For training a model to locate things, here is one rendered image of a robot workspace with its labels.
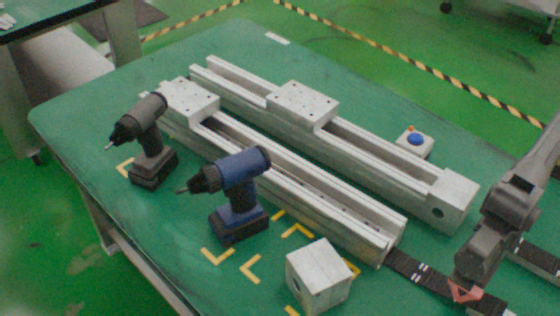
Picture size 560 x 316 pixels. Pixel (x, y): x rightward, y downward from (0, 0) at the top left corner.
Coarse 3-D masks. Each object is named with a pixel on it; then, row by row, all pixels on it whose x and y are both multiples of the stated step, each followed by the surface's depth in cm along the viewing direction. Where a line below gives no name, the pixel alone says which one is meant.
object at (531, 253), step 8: (512, 240) 99; (520, 240) 98; (512, 248) 97; (520, 248) 97; (528, 248) 97; (536, 248) 97; (520, 256) 96; (528, 256) 95; (536, 256) 96; (544, 256) 95; (552, 256) 95; (536, 264) 94; (544, 264) 94; (552, 264) 94; (552, 272) 92
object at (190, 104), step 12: (168, 84) 124; (180, 84) 124; (192, 84) 125; (168, 96) 120; (180, 96) 120; (192, 96) 120; (204, 96) 120; (216, 96) 121; (168, 108) 119; (180, 108) 117; (192, 108) 117; (204, 108) 118; (216, 108) 121; (180, 120) 118; (192, 120) 116; (204, 120) 122
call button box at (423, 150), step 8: (408, 128) 123; (400, 136) 120; (408, 136) 120; (424, 136) 120; (400, 144) 118; (408, 144) 118; (416, 144) 117; (424, 144) 118; (432, 144) 119; (416, 152) 116; (424, 152) 116; (424, 160) 121
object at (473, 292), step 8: (448, 280) 81; (456, 280) 80; (464, 280) 80; (456, 288) 84; (464, 288) 80; (472, 288) 80; (456, 296) 85; (464, 296) 83; (472, 296) 80; (480, 296) 79
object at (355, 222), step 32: (160, 128) 129; (192, 128) 117; (224, 128) 121; (288, 160) 109; (288, 192) 103; (320, 192) 106; (352, 192) 102; (320, 224) 102; (352, 224) 95; (384, 224) 98; (384, 256) 97
